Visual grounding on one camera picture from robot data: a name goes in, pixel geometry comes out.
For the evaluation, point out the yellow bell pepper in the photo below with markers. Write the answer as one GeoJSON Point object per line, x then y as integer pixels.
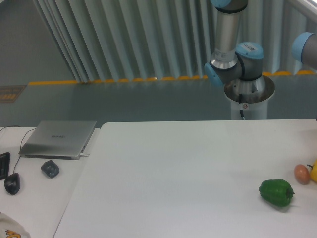
{"type": "Point", "coordinates": [313, 172]}

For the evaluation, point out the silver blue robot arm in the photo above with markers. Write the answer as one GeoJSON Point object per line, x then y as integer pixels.
{"type": "Point", "coordinates": [256, 36]}

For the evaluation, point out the green bell pepper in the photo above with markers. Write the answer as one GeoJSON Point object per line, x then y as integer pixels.
{"type": "Point", "coordinates": [277, 192]}

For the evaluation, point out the silver closed laptop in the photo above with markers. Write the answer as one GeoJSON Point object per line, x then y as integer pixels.
{"type": "Point", "coordinates": [58, 139]}

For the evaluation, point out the dark grey earbud case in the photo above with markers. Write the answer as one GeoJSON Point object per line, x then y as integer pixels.
{"type": "Point", "coordinates": [50, 169]}

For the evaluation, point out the brown egg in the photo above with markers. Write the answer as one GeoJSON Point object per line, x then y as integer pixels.
{"type": "Point", "coordinates": [301, 174]}

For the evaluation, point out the black keyboard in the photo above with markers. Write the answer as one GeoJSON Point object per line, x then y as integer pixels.
{"type": "Point", "coordinates": [4, 165]}

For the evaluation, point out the black computer mouse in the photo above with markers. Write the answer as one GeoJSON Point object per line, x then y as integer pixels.
{"type": "Point", "coordinates": [12, 184]}

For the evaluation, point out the white printed cloth bag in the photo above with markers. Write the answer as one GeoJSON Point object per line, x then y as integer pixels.
{"type": "Point", "coordinates": [10, 228]}

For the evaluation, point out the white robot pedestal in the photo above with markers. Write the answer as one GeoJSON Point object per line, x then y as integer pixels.
{"type": "Point", "coordinates": [249, 105]}

